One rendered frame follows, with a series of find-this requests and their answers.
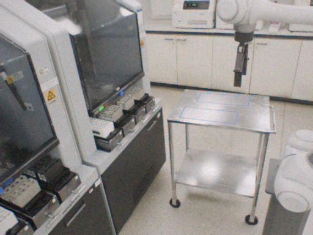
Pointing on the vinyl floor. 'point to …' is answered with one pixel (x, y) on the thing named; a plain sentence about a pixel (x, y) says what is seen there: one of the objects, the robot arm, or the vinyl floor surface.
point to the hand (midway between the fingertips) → (240, 78)
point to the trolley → (198, 103)
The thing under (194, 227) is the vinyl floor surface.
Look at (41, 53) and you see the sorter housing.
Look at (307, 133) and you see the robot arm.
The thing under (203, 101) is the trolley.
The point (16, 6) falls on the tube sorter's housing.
